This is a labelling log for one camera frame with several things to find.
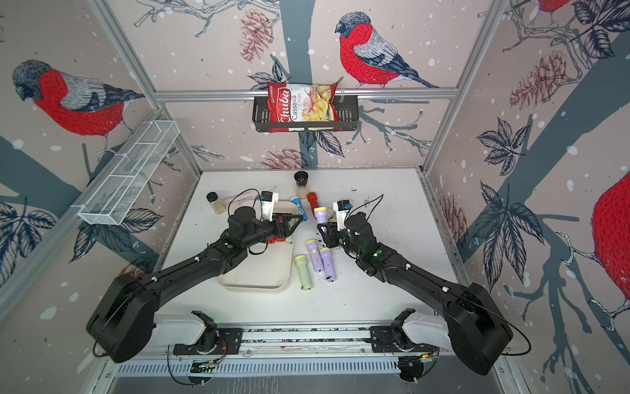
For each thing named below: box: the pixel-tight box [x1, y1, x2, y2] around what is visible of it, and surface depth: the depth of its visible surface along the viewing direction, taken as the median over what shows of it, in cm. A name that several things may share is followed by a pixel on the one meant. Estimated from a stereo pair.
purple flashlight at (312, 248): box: [305, 238, 324, 273], surface depth 92 cm
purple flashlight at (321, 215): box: [313, 206, 329, 225], surface depth 81 cm
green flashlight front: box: [294, 255, 312, 291], surface depth 87 cm
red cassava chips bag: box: [266, 82, 343, 133], surface depth 89 cm
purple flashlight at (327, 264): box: [319, 247, 337, 283], surface depth 89 cm
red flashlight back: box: [306, 192, 320, 216], surface depth 109 cm
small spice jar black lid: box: [206, 192, 227, 216], surface depth 103 cm
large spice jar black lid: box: [293, 170, 311, 200], surface depth 106 cm
